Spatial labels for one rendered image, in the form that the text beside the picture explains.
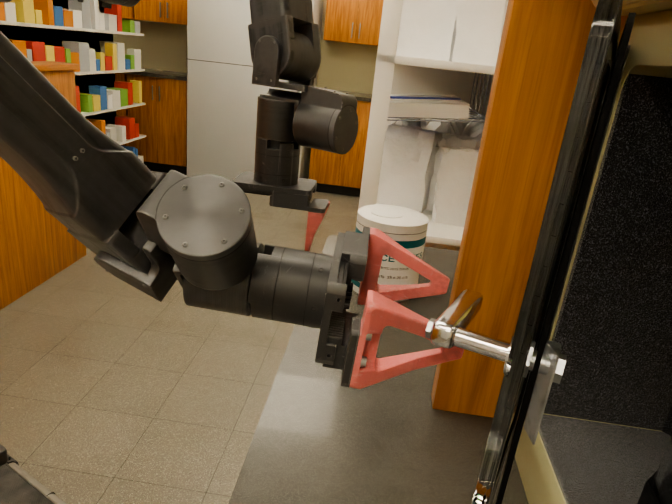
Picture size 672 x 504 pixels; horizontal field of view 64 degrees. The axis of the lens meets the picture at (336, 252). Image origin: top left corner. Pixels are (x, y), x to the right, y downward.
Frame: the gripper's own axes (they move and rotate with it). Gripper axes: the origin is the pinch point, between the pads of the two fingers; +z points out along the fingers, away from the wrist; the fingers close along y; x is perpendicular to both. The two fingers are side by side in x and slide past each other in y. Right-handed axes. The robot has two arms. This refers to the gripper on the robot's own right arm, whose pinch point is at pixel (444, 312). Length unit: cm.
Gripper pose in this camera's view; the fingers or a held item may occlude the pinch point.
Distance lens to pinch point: 42.2
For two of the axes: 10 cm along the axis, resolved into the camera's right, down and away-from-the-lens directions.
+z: 9.9, 1.7, -0.1
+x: -1.5, 9.0, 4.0
